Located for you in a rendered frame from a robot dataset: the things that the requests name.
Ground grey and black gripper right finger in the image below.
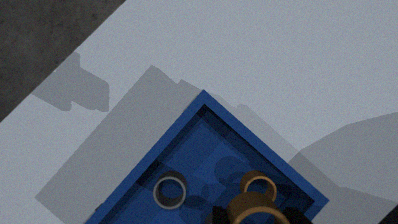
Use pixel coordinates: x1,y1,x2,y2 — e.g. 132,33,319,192
282,207,313,224

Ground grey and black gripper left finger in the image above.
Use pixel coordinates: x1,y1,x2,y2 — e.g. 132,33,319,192
212,206,230,224

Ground blue crate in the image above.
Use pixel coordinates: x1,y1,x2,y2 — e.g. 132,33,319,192
85,89,329,224

